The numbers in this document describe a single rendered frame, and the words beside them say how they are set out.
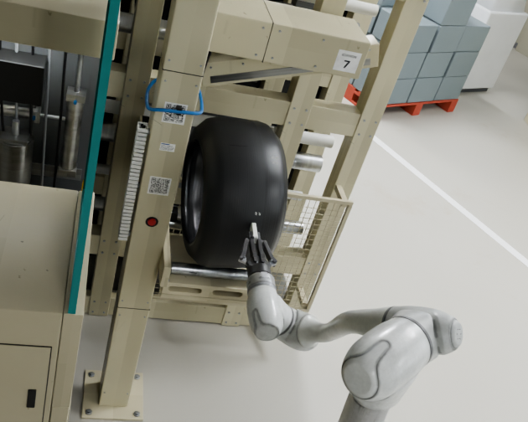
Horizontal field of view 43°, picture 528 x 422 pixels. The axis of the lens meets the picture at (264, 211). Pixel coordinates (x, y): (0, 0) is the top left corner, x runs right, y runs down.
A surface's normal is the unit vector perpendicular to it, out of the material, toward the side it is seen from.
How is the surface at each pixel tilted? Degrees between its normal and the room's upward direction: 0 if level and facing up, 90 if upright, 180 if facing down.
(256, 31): 90
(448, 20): 90
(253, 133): 6
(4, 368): 90
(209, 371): 0
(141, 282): 90
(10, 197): 0
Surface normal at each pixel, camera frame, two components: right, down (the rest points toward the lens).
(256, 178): 0.32, -0.15
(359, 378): -0.67, 0.18
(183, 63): 0.14, 0.59
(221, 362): 0.26, -0.80
